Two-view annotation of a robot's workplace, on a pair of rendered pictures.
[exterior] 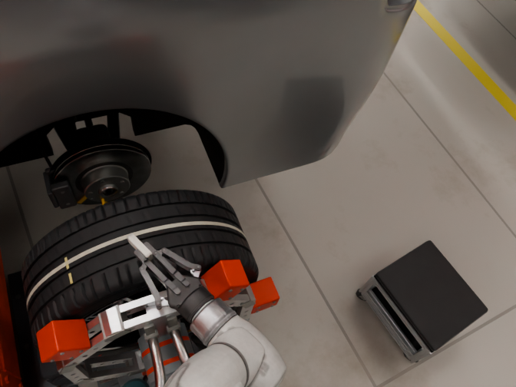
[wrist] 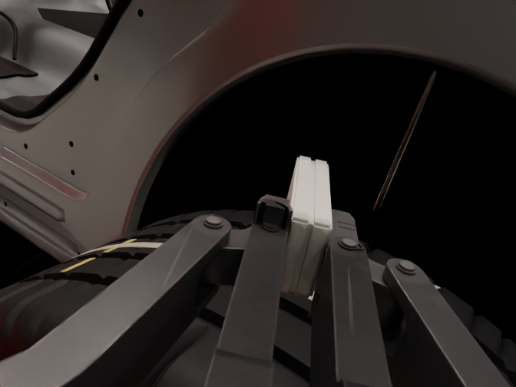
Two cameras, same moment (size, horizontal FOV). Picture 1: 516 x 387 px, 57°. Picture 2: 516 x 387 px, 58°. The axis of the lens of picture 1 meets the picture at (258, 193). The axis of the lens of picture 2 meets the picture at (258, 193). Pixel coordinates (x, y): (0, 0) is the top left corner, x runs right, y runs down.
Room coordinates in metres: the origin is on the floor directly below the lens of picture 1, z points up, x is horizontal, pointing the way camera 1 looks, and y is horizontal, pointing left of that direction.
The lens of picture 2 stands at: (0.28, 0.09, 1.35)
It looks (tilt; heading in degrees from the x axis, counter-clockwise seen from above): 24 degrees down; 60
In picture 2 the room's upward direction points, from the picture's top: 14 degrees clockwise
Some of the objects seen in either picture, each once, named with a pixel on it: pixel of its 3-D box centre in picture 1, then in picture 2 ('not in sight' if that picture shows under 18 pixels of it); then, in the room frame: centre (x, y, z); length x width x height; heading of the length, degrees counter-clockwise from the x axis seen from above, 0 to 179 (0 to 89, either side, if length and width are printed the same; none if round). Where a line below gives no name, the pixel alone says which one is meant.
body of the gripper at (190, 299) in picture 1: (188, 296); not in sight; (0.31, 0.09, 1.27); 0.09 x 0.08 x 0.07; 58
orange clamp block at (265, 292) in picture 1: (261, 296); not in sight; (0.49, -0.08, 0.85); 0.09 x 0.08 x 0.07; 124
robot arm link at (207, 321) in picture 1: (212, 320); not in sight; (0.27, 0.03, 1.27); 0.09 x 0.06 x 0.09; 148
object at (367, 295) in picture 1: (418, 302); not in sight; (0.87, -0.86, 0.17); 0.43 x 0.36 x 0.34; 44
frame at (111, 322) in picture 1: (161, 332); not in sight; (0.31, 0.18, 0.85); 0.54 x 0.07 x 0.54; 124
